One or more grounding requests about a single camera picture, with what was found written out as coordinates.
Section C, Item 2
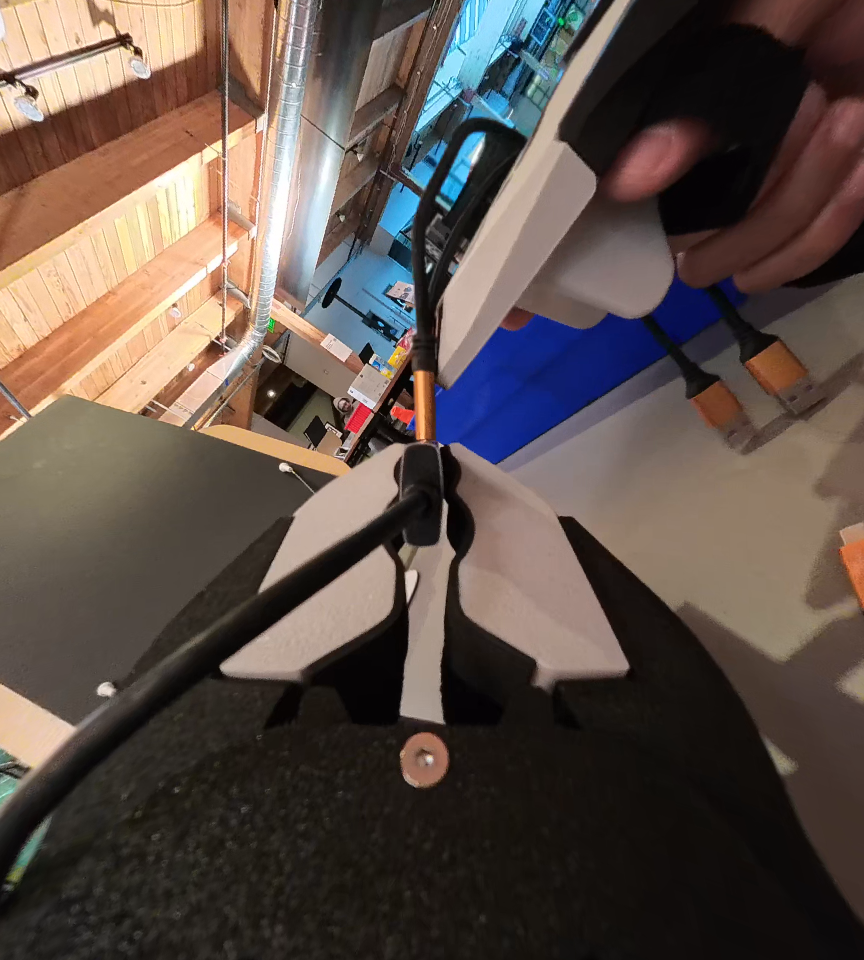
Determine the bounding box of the white cardboard box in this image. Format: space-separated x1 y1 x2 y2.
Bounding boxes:
348 366 395 412

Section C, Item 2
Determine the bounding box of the silver ventilation duct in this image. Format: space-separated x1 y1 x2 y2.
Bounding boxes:
210 0 329 395

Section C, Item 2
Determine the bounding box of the blue storage bin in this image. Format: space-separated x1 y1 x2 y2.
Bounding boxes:
435 277 749 468

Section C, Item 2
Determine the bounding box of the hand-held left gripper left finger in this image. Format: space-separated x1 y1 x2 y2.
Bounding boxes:
220 442 421 684

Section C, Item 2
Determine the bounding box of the black ceiling track light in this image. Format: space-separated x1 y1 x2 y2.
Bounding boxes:
0 33 155 125

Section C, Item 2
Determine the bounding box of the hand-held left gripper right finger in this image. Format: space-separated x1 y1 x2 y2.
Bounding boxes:
439 446 630 691

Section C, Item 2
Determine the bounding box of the person's right hand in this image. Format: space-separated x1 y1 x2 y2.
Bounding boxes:
601 0 864 295

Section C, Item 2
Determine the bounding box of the black board wooden frame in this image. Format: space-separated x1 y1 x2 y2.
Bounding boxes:
0 395 352 770

